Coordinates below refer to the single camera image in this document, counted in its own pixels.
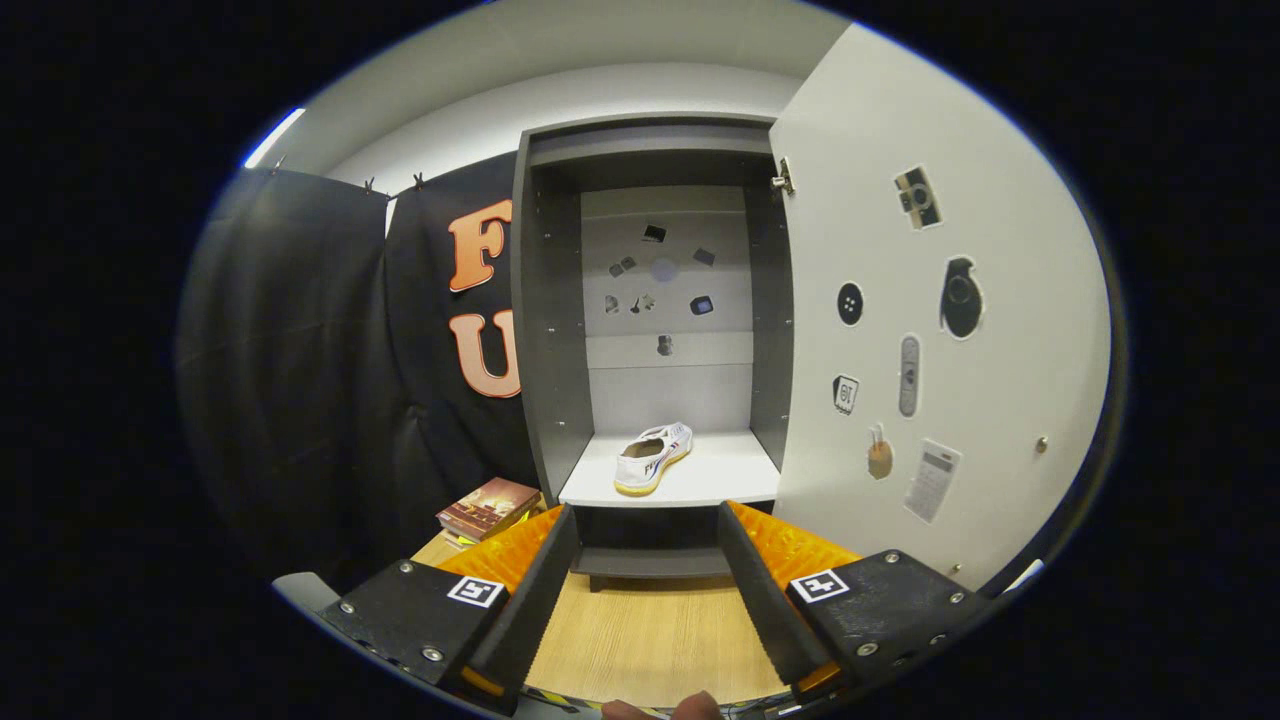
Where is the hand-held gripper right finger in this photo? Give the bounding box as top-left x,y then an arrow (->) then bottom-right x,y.
716,500 -> 996,706

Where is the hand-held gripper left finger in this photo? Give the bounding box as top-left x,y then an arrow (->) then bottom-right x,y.
318,503 -> 581,716

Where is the white canvas shoe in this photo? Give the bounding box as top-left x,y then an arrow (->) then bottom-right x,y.
613,422 -> 694,497

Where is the dark grey shoe cabinet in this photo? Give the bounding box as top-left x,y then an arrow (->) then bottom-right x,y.
510,112 -> 796,593

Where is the brown cover book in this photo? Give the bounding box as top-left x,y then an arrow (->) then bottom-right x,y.
437,477 -> 543,541

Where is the black backdrop cloth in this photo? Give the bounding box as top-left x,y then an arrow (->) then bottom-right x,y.
175,150 -> 546,591

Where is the ceiling strip light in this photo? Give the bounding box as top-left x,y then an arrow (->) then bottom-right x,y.
243,107 -> 307,169

